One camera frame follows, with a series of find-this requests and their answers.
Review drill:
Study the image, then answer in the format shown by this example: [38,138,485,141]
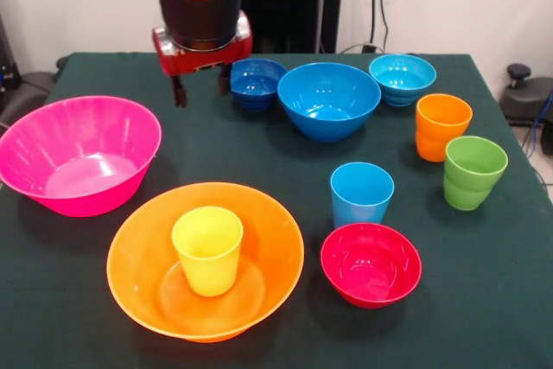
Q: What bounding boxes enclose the small light blue bowl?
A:
[368,53,438,108]

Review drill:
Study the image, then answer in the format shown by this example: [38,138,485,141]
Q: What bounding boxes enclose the small dark blue bowl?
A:
[229,57,289,113]

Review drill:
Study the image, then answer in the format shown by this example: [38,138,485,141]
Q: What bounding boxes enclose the large orange bowl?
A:
[105,181,306,343]

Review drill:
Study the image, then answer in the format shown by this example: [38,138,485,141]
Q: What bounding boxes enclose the small crimson bowl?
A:
[320,222,423,310]

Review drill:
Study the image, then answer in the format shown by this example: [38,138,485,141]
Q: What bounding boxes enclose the green cup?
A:
[442,135,510,212]

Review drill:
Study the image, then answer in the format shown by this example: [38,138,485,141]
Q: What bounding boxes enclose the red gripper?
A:
[151,10,254,109]

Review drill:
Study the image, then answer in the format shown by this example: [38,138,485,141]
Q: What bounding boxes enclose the blue cable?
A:
[521,91,553,161]

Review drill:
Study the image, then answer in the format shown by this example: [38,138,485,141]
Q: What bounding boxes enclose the dark green table cloth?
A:
[0,52,553,369]

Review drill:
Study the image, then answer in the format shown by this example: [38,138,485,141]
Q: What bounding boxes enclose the blue cup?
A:
[330,162,396,230]

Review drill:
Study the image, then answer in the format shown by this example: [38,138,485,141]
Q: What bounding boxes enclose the yellow cup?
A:
[170,206,245,298]

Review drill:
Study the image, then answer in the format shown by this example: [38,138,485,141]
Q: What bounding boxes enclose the dark grey stand base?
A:
[0,70,55,128]

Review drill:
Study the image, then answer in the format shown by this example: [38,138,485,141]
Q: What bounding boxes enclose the black stand base with knob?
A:
[499,63,553,126]

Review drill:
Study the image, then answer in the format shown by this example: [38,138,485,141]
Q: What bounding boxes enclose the medium blue bowl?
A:
[276,61,383,143]

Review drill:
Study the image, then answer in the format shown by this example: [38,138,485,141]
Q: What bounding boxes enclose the black equipment box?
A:
[0,14,22,105]

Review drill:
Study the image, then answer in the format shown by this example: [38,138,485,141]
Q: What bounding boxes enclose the orange cup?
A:
[415,92,474,163]

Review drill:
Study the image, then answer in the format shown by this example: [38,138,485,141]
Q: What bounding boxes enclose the large magenta bowl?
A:
[0,95,163,219]

